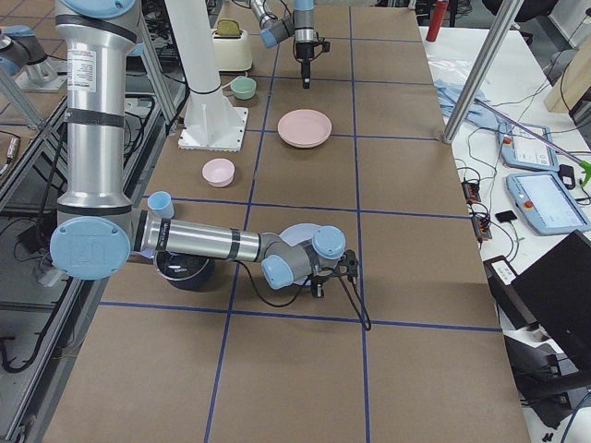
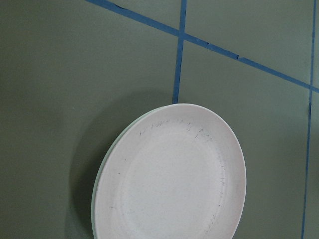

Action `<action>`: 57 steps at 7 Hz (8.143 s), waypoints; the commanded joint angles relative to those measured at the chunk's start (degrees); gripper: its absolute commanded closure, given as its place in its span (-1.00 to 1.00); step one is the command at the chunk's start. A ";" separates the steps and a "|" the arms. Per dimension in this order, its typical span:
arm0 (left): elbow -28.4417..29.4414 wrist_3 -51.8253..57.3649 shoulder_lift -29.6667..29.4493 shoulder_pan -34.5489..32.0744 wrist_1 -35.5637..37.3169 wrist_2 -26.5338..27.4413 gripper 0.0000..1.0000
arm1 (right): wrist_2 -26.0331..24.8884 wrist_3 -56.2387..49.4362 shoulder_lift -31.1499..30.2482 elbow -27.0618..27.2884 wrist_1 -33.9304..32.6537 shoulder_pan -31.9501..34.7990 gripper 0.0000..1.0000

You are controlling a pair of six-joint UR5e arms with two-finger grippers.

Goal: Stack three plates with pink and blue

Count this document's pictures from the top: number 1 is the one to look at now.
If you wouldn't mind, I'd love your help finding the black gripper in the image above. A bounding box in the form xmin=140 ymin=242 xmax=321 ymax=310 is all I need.
xmin=307 ymin=265 xmax=338 ymax=298
xmin=294 ymin=41 xmax=315 ymax=89

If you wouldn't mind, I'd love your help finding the blue plate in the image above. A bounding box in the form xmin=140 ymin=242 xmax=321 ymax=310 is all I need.
xmin=280 ymin=222 xmax=321 ymax=286

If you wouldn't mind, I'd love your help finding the pink plate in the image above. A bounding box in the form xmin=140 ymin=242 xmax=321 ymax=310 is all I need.
xmin=277 ymin=109 xmax=332 ymax=141

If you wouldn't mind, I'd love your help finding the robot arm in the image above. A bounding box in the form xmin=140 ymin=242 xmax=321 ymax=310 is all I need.
xmin=50 ymin=1 xmax=345 ymax=297
xmin=247 ymin=0 xmax=325 ymax=90

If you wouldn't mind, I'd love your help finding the green bowl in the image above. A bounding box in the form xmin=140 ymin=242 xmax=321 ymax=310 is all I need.
xmin=230 ymin=76 xmax=257 ymax=101

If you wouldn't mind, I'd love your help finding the cream toaster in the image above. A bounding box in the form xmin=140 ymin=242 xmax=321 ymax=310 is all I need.
xmin=211 ymin=18 xmax=253 ymax=72

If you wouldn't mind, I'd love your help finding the cream plate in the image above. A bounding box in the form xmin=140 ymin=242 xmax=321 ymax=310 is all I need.
xmin=282 ymin=138 xmax=326 ymax=149

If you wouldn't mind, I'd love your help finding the dark pot with glass lid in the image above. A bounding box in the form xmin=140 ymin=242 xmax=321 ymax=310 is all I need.
xmin=153 ymin=251 xmax=215 ymax=291

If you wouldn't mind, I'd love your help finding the pink bowl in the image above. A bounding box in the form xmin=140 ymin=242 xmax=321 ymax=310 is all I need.
xmin=201 ymin=158 xmax=235 ymax=187

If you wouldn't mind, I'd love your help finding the red bottle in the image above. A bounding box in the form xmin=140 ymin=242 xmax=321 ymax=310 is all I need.
xmin=426 ymin=0 xmax=449 ymax=42

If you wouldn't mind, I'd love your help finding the blue cup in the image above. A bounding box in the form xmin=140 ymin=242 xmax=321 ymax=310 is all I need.
xmin=147 ymin=191 xmax=175 ymax=219

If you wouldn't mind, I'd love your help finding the blue cloth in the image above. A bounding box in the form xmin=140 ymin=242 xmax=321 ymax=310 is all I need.
xmin=433 ymin=76 xmax=504 ymax=133

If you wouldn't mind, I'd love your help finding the far teach pendant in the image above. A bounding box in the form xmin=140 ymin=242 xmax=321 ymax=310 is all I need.
xmin=498 ymin=126 xmax=560 ymax=173

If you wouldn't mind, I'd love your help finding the teach pendant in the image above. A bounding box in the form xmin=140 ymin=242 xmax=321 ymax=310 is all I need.
xmin=505 ymin=172 xmax=590 ymax=235
xmin=498 ymin=126 xmax=560 ymax=173

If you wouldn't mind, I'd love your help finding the black monitor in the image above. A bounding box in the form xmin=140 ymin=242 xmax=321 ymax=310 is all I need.
xmin=484 ymin=230 xmax=590 ymax=370

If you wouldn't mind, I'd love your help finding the near teach pendant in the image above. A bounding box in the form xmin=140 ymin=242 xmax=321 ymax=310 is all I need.
xmin=505 ymin=172 xmax=590 ymax=235

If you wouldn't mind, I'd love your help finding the purple grabber stick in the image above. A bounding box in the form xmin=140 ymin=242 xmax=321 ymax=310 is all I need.
xmin=474 ymin=99 xmax=591 ymax=186

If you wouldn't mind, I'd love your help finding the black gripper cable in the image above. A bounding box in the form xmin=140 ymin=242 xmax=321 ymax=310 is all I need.
xmin=237 ymin=260 xmax=372 ymax=331
xmin=308 ymin=31 xmax=332 ymax=64

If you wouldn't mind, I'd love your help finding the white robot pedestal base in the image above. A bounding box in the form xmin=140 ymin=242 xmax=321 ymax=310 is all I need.
xmin=165 ymin=0 xmax=248 ymax=152

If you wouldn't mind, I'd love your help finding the aluminium frame post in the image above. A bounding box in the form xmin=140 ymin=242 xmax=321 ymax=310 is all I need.
xmin=441 ymin=0 xmax=524 ymax=144

